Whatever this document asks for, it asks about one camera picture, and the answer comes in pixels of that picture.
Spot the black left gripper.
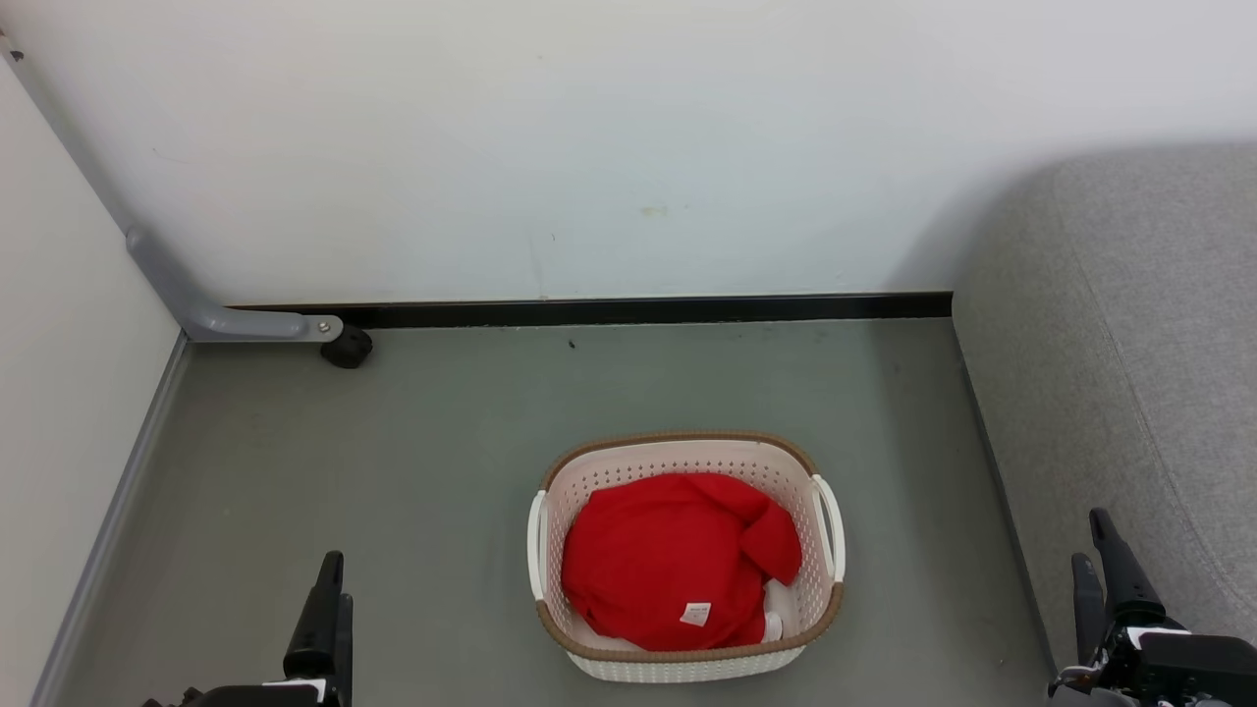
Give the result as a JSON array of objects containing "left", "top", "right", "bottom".
[{"left": 147, "top": 551, "right": 353, "bottom": 707}]

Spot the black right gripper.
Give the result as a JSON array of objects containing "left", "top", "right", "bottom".
[{"left": 1051, "top": 508, "right": 1257, "bottom": 707}]

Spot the red garment with striped hem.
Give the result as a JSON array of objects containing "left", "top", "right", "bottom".
[{"left": 561, "top": 472, "right": 803, "bottom": 653}]

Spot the grey fabric sofa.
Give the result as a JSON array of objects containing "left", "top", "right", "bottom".
[{"left": 953, "top": 142, "right": 1257, "bottom": 679}]

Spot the black caster wheel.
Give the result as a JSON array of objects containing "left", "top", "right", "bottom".
[{"left": 320, "top": 326, "right": 374, "bottom": 370}]

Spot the white laundry basket brown rim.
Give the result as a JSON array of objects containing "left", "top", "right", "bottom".
[{"left": 527, "top": 430, "right": 847, "bottom": 683}]

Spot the black baseboard strip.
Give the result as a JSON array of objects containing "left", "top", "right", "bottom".
[{"left": 231, "top": 292, "right": 954, "bottom": 330}]

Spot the grey panel bottom rail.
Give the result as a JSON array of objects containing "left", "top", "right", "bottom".
[{"left": 29, "top": 332, "right": 192, "bottom": 707}]

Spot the grey metal frame leg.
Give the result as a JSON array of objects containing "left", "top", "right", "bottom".
[{"left": 0, "top": 29, "right": 345, "bottom": 345}]

